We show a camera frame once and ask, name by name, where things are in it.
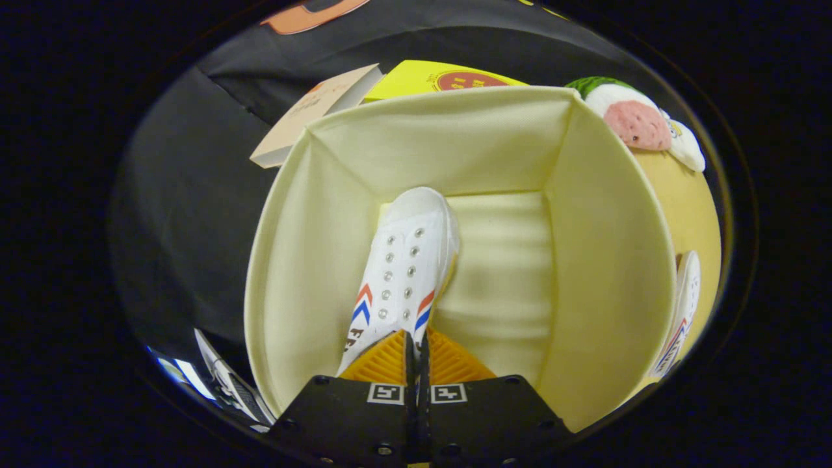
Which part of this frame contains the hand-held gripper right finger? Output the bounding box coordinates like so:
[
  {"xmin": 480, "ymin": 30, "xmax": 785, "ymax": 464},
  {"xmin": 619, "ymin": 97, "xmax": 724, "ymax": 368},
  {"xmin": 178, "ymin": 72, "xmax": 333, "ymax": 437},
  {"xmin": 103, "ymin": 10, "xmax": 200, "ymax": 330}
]
[{"xmin": 417, "ymin": 328, "xmax": 574, "ymax": 468}]

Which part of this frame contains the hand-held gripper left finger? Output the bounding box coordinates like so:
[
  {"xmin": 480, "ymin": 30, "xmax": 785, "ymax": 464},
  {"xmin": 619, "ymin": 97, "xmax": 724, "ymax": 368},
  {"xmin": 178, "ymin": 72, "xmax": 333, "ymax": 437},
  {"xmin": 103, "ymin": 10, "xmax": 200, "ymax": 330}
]
[{"xmin": 268, "ymin": 330, "xmax": 417, "ymax": 468}]

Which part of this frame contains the white canvas shoe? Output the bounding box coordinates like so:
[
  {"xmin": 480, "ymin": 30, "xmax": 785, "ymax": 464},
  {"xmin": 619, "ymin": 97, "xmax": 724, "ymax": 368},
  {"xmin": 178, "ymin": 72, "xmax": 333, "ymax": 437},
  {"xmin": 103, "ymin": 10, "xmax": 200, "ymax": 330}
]
[
  {"xmin": 335, "ymin": 187, "xmax": 462, "ymax": 378},
  {"xmin": 649, "ymin": 250, "xmax": 703, "ymax": 382}
]

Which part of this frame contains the cream fabric storage box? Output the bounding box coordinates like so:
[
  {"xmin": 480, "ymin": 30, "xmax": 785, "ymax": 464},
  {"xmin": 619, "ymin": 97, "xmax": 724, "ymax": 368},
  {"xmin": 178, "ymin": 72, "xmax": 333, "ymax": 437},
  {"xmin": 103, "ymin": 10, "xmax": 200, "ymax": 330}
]
[{"xmin": 243, "ymin": 85, "xmax": 678, "ymax": 434}]

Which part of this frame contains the white laptop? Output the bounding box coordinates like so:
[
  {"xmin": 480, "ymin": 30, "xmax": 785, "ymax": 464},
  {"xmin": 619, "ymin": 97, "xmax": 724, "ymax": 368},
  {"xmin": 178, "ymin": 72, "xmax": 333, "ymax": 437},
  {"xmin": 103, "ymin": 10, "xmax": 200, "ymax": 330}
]
[{"xmin": 194, "ymin": 328, "xmax": 276, "ymax": 428}]

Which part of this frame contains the computer monitor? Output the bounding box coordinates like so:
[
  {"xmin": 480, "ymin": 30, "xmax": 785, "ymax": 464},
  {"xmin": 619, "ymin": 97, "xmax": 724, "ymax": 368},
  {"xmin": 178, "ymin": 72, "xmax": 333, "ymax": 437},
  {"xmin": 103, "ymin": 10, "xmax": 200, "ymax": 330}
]
[{"xmin": 148, "ymin": 346, "xmax": 216, "ymax": 402}]

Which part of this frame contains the watermelon slice plush toy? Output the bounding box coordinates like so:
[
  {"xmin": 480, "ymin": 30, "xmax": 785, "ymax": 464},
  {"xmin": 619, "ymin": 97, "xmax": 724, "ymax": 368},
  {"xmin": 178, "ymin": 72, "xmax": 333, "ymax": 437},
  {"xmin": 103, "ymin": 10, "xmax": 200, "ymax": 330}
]
[{"xmin": 564, "ymin": 75, "xmax": 674, "ymax": 152}]

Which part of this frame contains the white plush toy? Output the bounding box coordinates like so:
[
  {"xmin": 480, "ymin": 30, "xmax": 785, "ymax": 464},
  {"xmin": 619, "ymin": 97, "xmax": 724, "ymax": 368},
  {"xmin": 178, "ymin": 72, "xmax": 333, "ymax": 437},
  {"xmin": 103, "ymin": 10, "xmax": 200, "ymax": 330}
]
[{"xmin": 662, "ymin": 109, "xmax": 707, "ymax": 174}]

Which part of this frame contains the yellow book with red circle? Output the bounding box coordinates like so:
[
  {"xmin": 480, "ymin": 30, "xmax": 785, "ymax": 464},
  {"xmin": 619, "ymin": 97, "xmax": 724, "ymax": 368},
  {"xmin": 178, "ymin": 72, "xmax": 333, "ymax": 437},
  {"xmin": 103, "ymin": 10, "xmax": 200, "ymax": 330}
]
[{"xmin": 363, "ymin": 59, "xmax": 528, "ymax": 103}]

